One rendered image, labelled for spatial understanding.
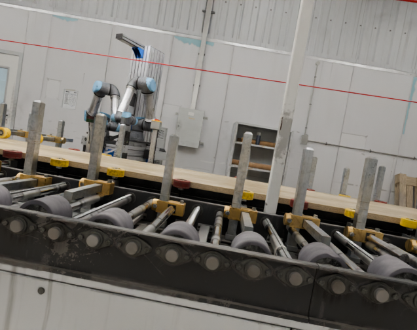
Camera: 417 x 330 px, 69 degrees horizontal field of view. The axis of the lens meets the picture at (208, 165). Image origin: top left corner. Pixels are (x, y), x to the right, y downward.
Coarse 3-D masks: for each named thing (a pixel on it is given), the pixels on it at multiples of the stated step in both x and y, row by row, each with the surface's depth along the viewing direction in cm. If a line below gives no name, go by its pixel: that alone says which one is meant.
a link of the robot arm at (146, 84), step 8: (136, 80) 270; (144, 80) 268; (152, 80) 269; (144, 88) 270; (152, 88) 270; (144, 96) 277; (152, 96) 279; (152, 104) 282; (152, 112) 286; (144, 120) 295; (144, 128) 295
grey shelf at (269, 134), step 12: (240, 132) 501; (252, 132) 501; (264, 132) 502; (276, 132) 501; (240, 144) 501; (252, 144) 459; (288, 144) 478; (228, 156) 488; (252, 156) 504; (264, 156) 504; (288, 156) 460; (228, 168) 461; (252, 168) 461; (252, 180) 506; (264, 180) 506
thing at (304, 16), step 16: (304, 0) 129; (304, 16) 130; (304, 32) 130; (304, 48) 130; (288, 80) 131; (288, 96) 131; (288, 112) 132; (288, 128) 132; (272, 160) 137; (272, 176) 133; (272, 192) 134; (272, 208) 134
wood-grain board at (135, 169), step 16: (0, 144) 174; (16, 144) 191; (48, 160) 150; (80, 160) 158; (112, 160) 188; (128, 160) 208; (128, 176) 148; (144, 176) 147; (160, 176) 147; (176, 176) 159; (192, 176) 173; (208, 176) 190; (224, 176) 210; (224, 192) 145; (256, 192) 145; (288, 192) 171; (320, 192) 207; (320, 208) 142; (336, 208) 142; (352, 208) 146; (384, 208) 172; (400, 208) 188
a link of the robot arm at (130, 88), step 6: (132, 84) 270; (126, 90) 269; (132, 90) 270; (126, 96) 266; (120, 102) 264; (126, 102) 265; (120, 108) 261; (126, 108) 265; (114, 114) 259; (120, 114) 260; (114, 120) 260; (120, 120) 258
